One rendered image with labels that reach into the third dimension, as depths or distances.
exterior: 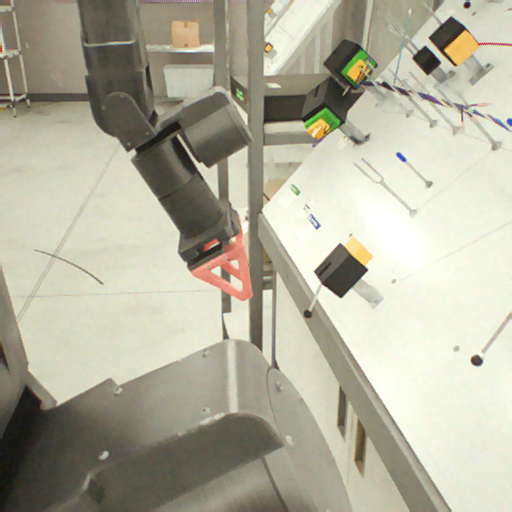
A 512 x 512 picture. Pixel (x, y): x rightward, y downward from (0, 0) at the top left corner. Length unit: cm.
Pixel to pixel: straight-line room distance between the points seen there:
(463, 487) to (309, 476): 54
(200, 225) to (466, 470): 39
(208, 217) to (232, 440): 51
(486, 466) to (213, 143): 44
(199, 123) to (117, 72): 9
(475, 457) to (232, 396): 57
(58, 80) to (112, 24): 759
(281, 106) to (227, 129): 90
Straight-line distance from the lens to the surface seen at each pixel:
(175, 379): 18
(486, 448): 71
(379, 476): 99
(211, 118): 63
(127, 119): 62
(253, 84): 144
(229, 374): 17
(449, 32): 112
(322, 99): 121
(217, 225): 65
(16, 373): 21
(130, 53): 61
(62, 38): 812
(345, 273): 89
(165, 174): 64
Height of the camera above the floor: 138
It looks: 25 degrees down
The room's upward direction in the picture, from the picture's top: straight up
